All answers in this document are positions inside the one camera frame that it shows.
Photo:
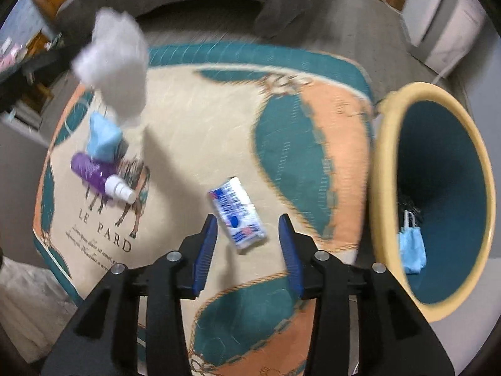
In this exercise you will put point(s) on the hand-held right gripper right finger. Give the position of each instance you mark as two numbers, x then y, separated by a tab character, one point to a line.
291	254

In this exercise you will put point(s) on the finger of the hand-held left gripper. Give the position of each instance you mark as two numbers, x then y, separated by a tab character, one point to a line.
43	64

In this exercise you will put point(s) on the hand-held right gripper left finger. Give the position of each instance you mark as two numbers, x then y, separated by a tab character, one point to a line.
205	254

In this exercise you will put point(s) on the white and blue tissue packet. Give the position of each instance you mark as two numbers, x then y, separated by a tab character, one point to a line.
235	211

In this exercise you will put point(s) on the white tissue wad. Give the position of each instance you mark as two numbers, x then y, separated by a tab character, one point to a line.
113	62

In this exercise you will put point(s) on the yellow and teal trash bin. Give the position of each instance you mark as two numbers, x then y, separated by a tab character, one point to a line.
442	164

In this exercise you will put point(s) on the blue face mask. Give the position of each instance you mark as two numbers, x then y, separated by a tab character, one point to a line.
413	246
101	137

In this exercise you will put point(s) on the purple spray bottle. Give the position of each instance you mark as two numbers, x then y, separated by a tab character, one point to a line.
90	168

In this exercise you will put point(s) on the patterned teal and beige rug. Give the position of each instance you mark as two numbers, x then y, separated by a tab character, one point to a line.
188	133

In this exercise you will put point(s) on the white air purifier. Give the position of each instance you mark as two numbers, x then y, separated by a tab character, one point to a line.
450	27

